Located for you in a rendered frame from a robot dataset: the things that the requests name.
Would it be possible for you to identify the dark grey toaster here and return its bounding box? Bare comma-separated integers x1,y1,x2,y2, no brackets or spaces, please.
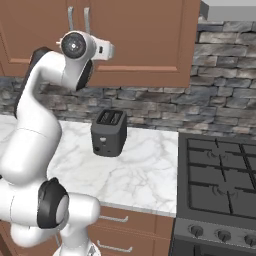
90,108,128,158

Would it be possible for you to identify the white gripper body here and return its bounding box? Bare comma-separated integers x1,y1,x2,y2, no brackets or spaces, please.
103,40,116,62

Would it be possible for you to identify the silver cabinet door handle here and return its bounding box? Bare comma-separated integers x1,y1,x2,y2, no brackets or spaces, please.
67,5,76,32
83,6,92,35

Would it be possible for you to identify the black stove knob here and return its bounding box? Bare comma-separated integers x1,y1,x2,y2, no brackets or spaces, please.
243,233,256,248
216,229,232,243
189,224,205,238

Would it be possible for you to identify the wide brown wall cabinet door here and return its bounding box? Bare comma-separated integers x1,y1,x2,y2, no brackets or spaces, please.
76,0,202,89

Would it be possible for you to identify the grey range hood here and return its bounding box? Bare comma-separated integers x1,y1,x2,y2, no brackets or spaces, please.
199,0,256,23

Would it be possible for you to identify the dark grey gas stove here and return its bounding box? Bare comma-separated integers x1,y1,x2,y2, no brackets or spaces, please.
169,132,256,256

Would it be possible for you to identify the brown drawer front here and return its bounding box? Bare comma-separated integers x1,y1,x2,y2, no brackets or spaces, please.
87,225,174,256
94,205,175,240

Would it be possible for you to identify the silver drawer handle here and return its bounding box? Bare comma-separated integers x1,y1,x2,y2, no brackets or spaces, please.
96,239,134,254
98,215,130,224

